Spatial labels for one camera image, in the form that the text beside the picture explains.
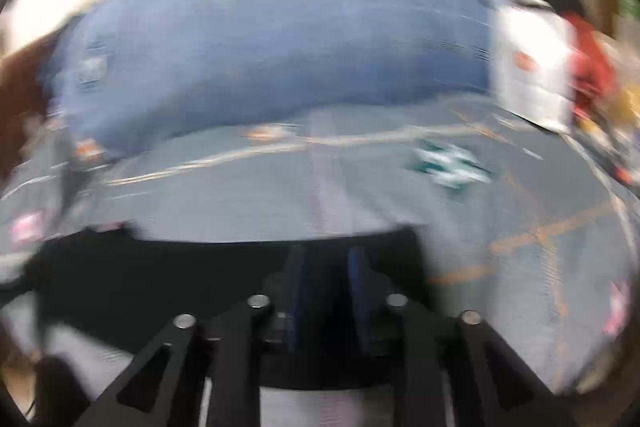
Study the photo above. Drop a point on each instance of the black pants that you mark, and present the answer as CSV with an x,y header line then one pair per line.
x,y
150,282

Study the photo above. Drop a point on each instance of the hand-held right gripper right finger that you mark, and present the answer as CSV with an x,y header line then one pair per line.
x,y
357,302

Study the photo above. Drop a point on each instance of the white paper bag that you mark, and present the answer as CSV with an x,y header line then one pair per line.
x,y
535,57

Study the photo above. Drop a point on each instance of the red plastic bag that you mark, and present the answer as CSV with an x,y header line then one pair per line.
x,y
592,57

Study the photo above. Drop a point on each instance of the grey printed bed sheet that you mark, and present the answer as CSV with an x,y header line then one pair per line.
x,y
500,287

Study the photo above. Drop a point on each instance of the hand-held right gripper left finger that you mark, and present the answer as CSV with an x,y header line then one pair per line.
x,y
295,302

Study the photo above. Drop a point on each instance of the blue plaid pillow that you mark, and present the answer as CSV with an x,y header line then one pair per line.
x,y
280,37

